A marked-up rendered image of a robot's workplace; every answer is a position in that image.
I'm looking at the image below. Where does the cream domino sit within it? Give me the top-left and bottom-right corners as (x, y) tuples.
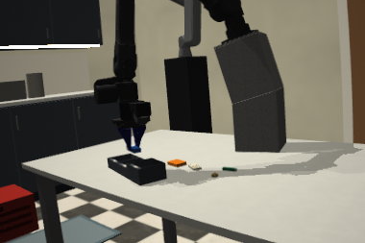
(188, 163), (202, 171)

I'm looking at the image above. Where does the orange flat rectangular block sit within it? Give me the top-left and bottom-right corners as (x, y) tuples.
(167, 159), (186, 167)

